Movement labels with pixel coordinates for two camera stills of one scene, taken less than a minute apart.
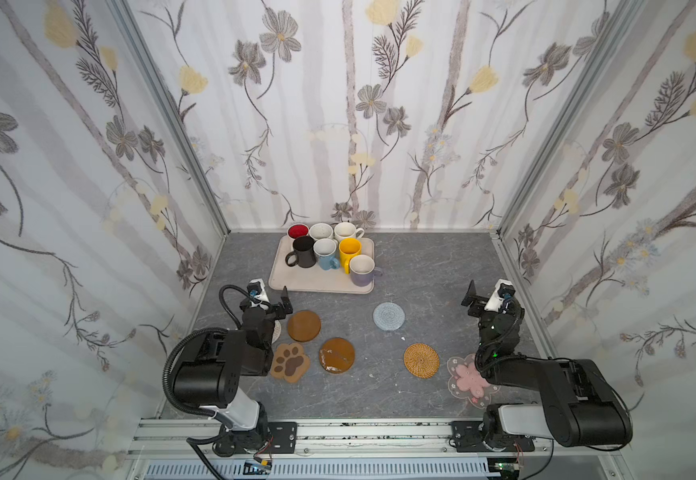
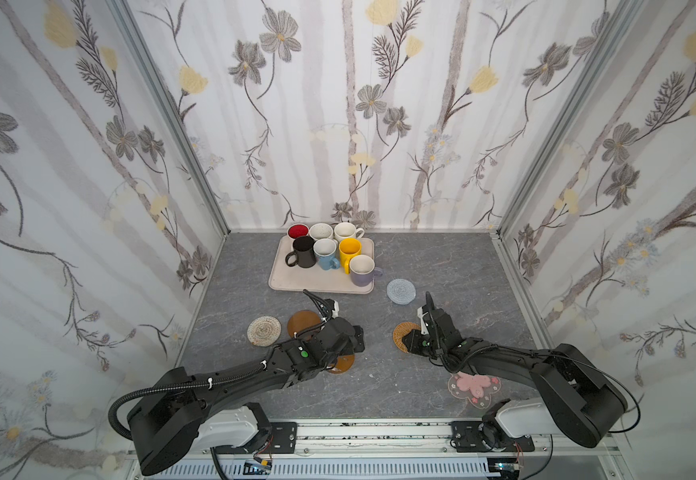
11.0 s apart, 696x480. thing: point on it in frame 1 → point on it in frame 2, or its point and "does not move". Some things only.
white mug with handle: (346, 230) does not move
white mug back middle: (321, 230) does not move
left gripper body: (270, 308) → (329, 317)
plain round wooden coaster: (304, 326) does not move
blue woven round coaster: (389, 316) → (401, 291)
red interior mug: (297, 230) does not move
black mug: (305, 251) does not move
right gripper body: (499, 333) → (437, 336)
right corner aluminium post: (619, 22) does not move
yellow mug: (348, 248) does not move
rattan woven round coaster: (421, 360) → (400, 331)
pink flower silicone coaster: (467, 382) does not move
